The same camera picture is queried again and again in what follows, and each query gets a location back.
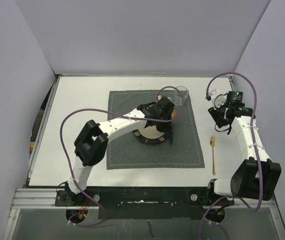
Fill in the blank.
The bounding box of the gold spoon green handle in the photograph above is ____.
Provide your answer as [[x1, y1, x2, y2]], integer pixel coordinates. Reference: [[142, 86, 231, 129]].
[[169, 108, 177, 145]]

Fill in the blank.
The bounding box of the clear drinking glass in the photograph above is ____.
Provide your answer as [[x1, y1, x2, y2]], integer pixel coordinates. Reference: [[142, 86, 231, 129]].
[[172, 86, 189, 106]]

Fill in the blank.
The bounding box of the gold fork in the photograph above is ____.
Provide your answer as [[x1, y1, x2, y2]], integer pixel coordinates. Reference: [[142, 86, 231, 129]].
[[210, 135, 216, 176]]

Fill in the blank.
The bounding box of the dark rimmed dinner plate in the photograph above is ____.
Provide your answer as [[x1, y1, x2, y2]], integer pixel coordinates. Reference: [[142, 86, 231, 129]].
[[132, 126, 170, 145]]

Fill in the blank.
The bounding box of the grey cloth placemat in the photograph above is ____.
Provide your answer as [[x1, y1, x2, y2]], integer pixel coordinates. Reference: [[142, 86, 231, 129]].
[[106, 90, 205, 170]]

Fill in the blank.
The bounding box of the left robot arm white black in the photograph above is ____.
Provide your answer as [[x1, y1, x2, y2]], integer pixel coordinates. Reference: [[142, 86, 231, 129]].
[[59, 96, 175, 206]]

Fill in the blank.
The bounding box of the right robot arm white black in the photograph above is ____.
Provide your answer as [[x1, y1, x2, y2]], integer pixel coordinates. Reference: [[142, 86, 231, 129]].
[[205, 90, 282, 205]]

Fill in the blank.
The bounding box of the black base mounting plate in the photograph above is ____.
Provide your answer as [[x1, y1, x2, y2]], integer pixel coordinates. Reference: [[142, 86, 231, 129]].
[[55, 186, 235, 220]]

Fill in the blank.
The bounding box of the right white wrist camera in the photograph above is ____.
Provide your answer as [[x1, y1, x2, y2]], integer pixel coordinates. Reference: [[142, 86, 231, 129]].
[[205, 89, 228, 110]]

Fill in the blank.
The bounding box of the aluminium frame rail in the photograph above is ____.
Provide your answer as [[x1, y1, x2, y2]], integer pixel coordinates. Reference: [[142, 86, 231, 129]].
[[10, 188, 276, 209]]

